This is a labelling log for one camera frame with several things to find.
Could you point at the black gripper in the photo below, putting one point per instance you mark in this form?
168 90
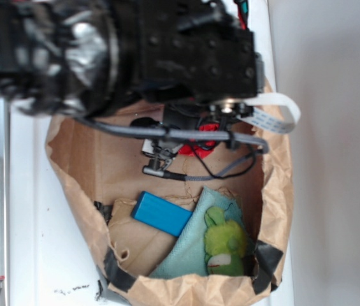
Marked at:
195 54

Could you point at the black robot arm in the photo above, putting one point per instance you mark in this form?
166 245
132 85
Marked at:
94 58

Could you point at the red crumpled paper ball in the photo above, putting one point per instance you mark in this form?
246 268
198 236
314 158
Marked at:
204 149

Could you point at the small black clip microphone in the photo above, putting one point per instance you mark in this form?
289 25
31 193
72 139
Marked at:
161 153

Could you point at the brown paper bag tray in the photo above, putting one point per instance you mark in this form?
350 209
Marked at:
102 179

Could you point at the blue rectangular block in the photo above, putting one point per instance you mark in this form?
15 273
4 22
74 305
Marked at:
160 214

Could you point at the green plush toy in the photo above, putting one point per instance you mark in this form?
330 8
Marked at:
225 244

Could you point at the light teal cloth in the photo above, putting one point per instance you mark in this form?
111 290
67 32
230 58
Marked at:
188 254

